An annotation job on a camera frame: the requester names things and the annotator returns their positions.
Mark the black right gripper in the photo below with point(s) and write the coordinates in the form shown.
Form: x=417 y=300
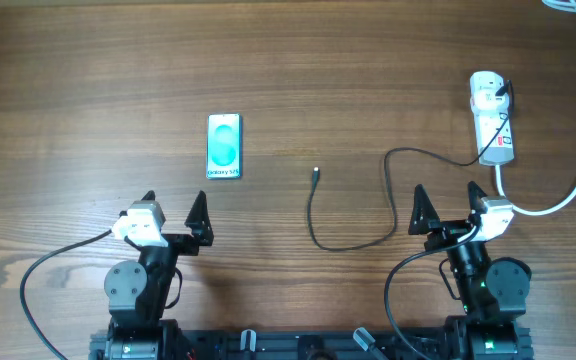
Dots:
x=447 y=232

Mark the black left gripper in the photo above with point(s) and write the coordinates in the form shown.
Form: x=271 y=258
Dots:
x=188 y=246

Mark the turquoise screen smartphone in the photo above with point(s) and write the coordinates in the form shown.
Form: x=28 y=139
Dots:
x=224 y=146

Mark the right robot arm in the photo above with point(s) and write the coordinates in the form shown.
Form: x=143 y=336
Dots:
x=492 y=292

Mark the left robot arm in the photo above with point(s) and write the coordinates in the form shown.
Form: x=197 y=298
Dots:
x=138 y=290

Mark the white usb charger plug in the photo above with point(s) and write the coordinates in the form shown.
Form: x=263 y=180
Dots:
x=486 y=100

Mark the white power strip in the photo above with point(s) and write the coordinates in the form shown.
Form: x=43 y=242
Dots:
x=493 y=134

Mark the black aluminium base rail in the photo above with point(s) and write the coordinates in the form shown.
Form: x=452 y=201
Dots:
x=436 y=343

